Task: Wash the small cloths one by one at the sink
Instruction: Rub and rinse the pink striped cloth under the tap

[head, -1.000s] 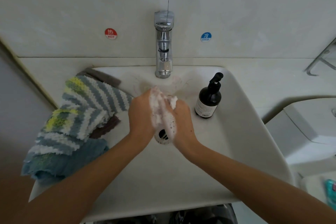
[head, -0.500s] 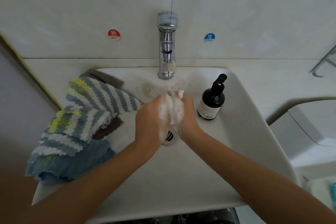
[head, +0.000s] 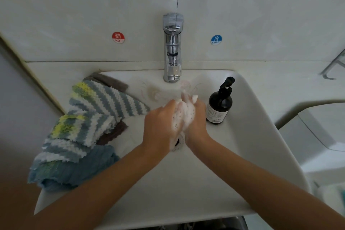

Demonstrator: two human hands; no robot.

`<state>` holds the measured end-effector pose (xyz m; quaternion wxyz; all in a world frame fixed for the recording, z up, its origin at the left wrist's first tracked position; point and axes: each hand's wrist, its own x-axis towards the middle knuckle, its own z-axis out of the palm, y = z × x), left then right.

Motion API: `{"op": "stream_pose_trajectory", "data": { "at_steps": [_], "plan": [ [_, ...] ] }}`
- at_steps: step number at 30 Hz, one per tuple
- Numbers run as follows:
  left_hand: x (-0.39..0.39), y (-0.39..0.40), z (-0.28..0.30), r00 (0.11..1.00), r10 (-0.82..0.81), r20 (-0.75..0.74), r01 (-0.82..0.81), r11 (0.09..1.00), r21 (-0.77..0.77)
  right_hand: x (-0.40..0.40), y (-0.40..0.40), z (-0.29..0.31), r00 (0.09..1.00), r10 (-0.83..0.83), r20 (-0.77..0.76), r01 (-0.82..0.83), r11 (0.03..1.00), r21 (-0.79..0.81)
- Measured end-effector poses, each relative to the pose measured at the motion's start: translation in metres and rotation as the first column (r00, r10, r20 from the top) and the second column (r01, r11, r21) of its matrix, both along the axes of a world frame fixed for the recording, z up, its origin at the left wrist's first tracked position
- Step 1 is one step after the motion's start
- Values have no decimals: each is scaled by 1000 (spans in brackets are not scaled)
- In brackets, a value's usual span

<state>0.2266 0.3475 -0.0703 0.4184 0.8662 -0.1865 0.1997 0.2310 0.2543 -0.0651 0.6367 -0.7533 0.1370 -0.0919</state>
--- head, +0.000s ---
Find white toilet lid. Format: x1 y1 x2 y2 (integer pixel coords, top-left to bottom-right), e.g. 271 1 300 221
318 181 345 228

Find metal wall shelf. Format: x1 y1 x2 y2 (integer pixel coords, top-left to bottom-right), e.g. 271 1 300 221
322 49 345 79

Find pink white striped cloth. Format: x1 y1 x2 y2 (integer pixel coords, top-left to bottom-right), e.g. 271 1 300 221
171 93 199 136

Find person's right forearm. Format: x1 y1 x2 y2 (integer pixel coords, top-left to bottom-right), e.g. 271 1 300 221
189 138 345 230

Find brown cloth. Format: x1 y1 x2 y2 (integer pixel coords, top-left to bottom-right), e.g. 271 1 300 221
89 72 130 146

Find chrome faucet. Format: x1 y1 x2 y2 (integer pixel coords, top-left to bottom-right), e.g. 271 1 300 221
163 13 184 83

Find red round sticker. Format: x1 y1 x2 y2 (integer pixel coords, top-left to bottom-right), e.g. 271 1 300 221
111 31 126 44

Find blue stained cloth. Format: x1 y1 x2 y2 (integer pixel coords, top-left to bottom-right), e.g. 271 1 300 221
28 145 120 191

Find white ceramic sink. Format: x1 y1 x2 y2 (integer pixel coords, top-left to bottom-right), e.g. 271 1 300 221
33 69 312 230

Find person's right hand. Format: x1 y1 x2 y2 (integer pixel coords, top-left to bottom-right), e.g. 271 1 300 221
182 93 212 150

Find black pump soap bottle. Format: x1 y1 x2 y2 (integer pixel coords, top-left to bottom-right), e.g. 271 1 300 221
206 76 236 125

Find gray patterned trousers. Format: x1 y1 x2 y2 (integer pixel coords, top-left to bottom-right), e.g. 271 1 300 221
135 216 249 230

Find white toilet tank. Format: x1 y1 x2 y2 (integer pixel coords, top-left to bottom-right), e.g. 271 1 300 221
277 103 345 176

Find person's left forearm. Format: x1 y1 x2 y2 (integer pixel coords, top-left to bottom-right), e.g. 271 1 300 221
0 143 162 230

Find person's left hand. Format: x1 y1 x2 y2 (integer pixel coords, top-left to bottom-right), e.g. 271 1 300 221
141 99 184 158

